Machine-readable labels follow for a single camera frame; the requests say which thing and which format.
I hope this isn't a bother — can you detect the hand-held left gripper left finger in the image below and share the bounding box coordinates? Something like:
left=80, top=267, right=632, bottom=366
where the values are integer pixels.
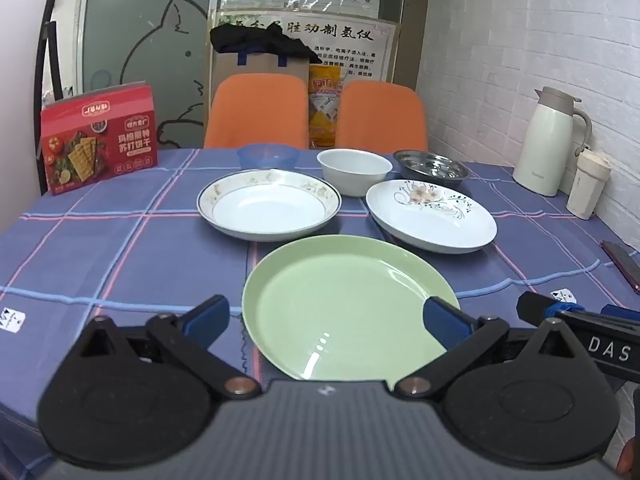
left=75, top=294, right=263, bottom=402

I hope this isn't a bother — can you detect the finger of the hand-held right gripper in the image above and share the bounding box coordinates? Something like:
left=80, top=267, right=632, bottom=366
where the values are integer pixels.
left=516, top=290, right=587, bottom=323
left=600, top=304, right=640, bottom=322

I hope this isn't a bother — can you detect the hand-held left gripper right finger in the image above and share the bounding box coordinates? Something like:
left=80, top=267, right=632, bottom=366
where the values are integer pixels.
left=392, top=296, right=583, bottom=402

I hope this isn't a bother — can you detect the light green plate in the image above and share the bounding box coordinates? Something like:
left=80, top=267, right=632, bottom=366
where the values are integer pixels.
left=242, top=234, right=461, bottom=382

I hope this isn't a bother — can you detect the white ceramic bowl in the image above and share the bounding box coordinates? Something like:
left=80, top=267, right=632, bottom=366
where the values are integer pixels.
left=317, top=148, right=394, bottom=198

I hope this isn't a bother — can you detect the person's right hand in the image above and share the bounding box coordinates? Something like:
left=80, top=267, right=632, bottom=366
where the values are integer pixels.
left=616, top=435, right=638, bottom=477

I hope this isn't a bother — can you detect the dark red phone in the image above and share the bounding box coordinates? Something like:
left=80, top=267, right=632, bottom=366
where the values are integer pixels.
left=600, top=241, right=640, bottom=295

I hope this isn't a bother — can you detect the floral white plate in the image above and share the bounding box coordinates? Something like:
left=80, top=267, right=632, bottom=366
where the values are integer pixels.
left=365, top=179, right=498, bottom=254

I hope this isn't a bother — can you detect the blue plaid tablecloth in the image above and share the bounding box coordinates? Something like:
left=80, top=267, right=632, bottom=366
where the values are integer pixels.
left=0, top=147, right=640, bottom=471

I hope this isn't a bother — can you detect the gold-rimmed white plate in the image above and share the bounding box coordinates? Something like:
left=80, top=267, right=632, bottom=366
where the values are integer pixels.
left=196, top=169, right=343, bottom=242

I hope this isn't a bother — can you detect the white lidded cup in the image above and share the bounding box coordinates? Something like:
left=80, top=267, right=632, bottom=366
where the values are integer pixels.
left=566, top=149, right=612, bottom=220

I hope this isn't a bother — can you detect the stainless steel bowl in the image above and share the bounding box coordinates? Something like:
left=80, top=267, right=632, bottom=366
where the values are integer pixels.
left=392, top=149, right=470, bottom=190

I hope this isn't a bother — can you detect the white thermos jug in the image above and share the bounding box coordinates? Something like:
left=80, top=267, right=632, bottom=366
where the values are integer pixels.
left=512, top=86, right=593, bottom=198

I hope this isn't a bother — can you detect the blue plastic bowl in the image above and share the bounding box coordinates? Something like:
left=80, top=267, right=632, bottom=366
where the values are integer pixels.
left=236, top=143, right=300, bottom=172

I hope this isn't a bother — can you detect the red cracker box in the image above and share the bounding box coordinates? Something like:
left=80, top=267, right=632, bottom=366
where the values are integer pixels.
left=40, top=80, right=160, bottom=196

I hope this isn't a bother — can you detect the orange chair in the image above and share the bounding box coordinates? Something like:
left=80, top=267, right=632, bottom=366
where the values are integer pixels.
left=203, top=73, right=309, bottom=150
left=334, top=80, right=429, bottom=152

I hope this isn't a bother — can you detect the yellow snack bag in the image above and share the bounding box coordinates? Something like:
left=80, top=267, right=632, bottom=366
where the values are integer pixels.
left=307, top=62, right=351, bottom=149

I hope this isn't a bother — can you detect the brown paper bag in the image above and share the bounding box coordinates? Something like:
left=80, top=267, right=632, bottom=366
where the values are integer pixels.
left=214, top=50, right=311, bottom=92

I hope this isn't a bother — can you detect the black cloth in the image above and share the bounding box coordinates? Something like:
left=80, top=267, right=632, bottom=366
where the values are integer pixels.
left=209, top=22, right=314, bottom=60

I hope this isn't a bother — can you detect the frosted glass panel with drawing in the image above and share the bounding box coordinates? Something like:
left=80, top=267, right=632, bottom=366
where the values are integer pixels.
left=75, top=0, right=217, bottom=111

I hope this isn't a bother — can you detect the white text wall poster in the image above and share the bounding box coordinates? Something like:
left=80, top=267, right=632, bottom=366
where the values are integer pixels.
left=217, top=9, right=402, bottom=86

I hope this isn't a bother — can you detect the black cable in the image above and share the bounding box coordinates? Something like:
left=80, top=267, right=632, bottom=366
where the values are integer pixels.
left=34, top=0, right=70, bottom=102

